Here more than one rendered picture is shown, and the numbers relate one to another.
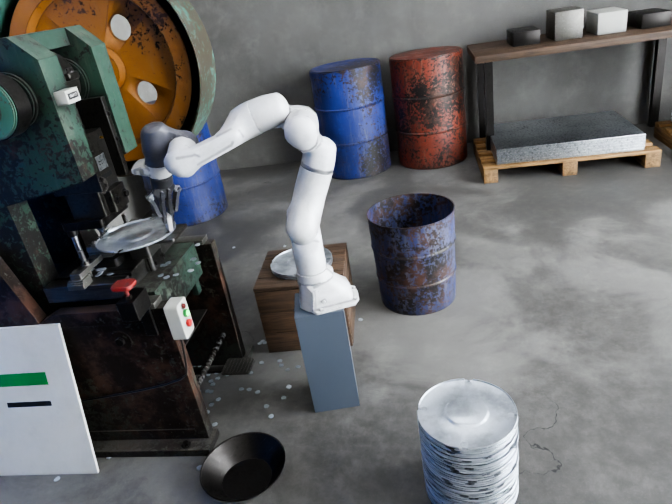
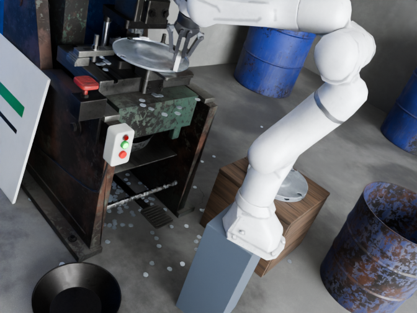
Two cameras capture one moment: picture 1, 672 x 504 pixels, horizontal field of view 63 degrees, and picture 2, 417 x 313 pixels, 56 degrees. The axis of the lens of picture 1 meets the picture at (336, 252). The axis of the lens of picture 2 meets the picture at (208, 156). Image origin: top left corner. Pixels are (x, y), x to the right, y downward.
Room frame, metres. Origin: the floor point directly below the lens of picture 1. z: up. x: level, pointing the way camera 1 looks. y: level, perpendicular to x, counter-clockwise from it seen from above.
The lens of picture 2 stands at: (0.74, -0.15, 1.32)
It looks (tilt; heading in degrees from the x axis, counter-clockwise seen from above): 32 degrees down; 24
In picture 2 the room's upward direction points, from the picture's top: 19 degrees clockwise
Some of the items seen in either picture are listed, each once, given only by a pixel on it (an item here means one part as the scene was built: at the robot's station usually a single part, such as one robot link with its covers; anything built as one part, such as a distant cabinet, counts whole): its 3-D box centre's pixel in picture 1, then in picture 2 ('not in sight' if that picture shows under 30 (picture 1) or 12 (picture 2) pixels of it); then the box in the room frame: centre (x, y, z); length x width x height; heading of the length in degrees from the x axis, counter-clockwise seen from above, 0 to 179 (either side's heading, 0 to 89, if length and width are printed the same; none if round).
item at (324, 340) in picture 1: (327, 350); (222, 269); (1.77, 0.10, 0.23); 0.18 x 0.18 x 0.45; 89
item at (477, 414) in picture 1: (466, 411); not in sight; (1.23, -0.30, 0.31); 0.29 x 0.29 x 0.01
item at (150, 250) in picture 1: (154, 249); (156, 76); (1.89, 0.67, 0.72); 0.25 x 0.14 x 0.14; 79
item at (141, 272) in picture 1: (115, 262); (127, 66); (1.93, 0.84, 0.68); 0.45 x 0.30 x 0.06; 169
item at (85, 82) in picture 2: (126, 293); (85, 91); (1.56, 0.68, 0.72); 0.07 x 0.06 x 0.08; 79
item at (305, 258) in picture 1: (305, 233); (275, 160); (1.80, 0.10, 0.71); 0.18 x 0.11 x 0.25; 179
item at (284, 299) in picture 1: (308, 296); (263, 208); (2.29, 0.16, 0.18); 0.40 x 0.38 x 0.35; 82
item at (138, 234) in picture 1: (136, 234); (151, 54); (1.90, 0.71, 0.78); 0.29 x 0.29 x 0.01
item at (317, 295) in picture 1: (325, 283); (259, 218); (1.77, 0.06, 0.52); 0.22 x 0.19 x 0.14; 89
